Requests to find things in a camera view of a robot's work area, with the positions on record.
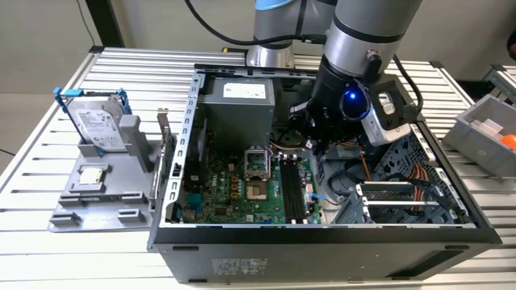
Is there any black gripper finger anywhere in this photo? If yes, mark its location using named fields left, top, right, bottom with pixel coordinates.
left=288, top=101, right=324, bottom=128

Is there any black RAM slot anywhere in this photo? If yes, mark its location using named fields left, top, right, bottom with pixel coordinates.
left=280, top=154, right=292, bottom=224
left=289, top=154, right=302, bottom=224
left=284, top=154, right=297, bottom=224

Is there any brown round cooler fan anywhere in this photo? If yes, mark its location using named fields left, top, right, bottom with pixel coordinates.
left=269, top=126, right=310, bottom=151

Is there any grey power supply unit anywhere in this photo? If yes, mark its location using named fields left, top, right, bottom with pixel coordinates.
left=198, top=76, right=277, bottom=153

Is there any metal socket cover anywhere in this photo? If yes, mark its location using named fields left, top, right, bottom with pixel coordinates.
left=244, top=144, right=270, bottom=179

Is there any CPU socket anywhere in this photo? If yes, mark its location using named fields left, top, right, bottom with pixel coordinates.
left=244, top=180, right=270, bottom=202

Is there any green motherboard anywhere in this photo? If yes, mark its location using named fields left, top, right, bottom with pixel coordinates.
left=176, top=150, right=324, bottom=226

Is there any grey metal disk cage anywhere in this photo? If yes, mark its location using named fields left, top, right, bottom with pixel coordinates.
left=333, top=180, right=464, bottom=226

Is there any teal port connector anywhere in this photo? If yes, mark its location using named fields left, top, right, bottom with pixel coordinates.
left=184, top=194, right=202, bottom=211

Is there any white block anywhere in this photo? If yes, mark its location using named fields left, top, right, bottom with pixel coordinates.
left=468, top=118, right=505, bottom=136

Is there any grey plastic bin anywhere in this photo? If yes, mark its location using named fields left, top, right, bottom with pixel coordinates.
left=441, top=94, right=516, bottom=179

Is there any black open PC case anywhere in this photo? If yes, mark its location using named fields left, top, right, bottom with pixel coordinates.
left=145, top=62, right=502, bottom=285

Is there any grey plastic parts rack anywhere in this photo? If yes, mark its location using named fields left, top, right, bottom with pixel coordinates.
left=46, top=87, right=178, bottom=233

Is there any hard disk in blue carrier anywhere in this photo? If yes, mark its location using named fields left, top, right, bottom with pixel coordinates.
left=53, top=86, right=130, bottom=154

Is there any silver CPU chip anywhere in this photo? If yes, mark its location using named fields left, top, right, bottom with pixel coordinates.
left=78, top=168, right=105, bottom=185

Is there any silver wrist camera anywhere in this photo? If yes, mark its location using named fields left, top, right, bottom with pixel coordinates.
left=360, top=74, right=418, bottom=148

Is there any black camera cable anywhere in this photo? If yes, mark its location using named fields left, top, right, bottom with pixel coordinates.
left=184, top=0, right=328, bottom=46

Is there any black looped cable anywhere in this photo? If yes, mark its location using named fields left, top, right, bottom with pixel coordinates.
left=326, top=164, right=362, bottom=208

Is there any red yellow wire bundle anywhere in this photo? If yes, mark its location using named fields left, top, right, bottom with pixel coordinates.
left=406, top=164, right=432, bottom=202

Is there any graphics card with metal bracket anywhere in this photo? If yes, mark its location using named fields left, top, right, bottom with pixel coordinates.
left=149, top=106, right=178, bottom=210

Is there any black frame post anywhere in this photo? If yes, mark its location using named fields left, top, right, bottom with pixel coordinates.
left=82, top=0, right=125, bottom=49

